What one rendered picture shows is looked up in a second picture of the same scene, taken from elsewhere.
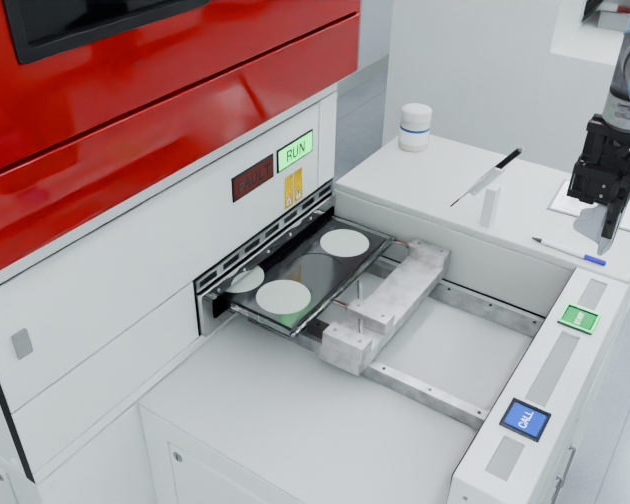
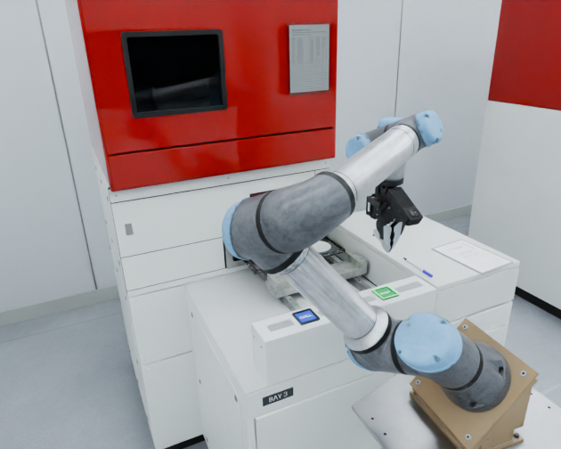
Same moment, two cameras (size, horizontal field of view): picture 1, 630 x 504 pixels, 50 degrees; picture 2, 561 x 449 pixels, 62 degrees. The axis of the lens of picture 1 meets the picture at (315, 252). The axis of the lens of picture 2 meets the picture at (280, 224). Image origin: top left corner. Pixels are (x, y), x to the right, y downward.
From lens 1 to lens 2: 85 cm
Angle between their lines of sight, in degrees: 31
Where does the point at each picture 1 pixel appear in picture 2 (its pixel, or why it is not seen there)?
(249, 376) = (234, 289)
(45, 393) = (137, 257)
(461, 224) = (372, 245)
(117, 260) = (179, 211)
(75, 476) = (147, 305)
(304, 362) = (263, 290)
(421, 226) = (358, 245)
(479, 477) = (261, 327)
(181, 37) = (210, 120)
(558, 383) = not seen: hidden behind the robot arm
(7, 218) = (121, 171)
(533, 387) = not seen: hidden behind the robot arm
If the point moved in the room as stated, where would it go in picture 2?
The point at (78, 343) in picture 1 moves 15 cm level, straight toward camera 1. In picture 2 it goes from (155, 240) to (138, 261)
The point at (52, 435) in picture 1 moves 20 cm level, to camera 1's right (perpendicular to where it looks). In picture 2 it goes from (138, 278) to (181, 292)
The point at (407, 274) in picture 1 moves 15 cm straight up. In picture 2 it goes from (337, 266) to (338, 228)
